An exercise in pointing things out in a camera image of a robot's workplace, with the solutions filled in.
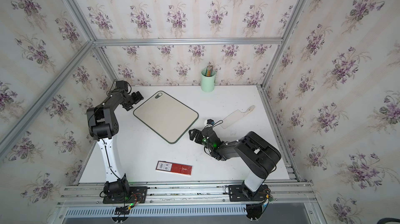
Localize red rectangular box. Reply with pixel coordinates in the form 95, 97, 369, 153
155, 161, 193, 176

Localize mint green utensil cup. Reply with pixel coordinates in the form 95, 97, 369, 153
201, 69, 216, 93

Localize beige green-rimmed cutting board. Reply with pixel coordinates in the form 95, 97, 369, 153
133, 91, 199, 144

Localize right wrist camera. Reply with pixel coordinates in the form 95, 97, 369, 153
205, 119, 215, 128

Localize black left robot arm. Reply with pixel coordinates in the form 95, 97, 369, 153
86, 81, 143, 204

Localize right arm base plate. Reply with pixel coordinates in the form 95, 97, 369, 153
225, 184, 271, 202

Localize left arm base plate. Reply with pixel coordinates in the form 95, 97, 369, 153
100, 186, 148, 204

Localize wooden chopsticks in cup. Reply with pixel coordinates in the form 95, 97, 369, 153
205, 64, 214, 77

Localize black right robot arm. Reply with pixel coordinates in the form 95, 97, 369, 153
189, 126, 282, 202

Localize aluminium front rail frame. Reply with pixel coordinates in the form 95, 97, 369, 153
49, 180, 326, 224

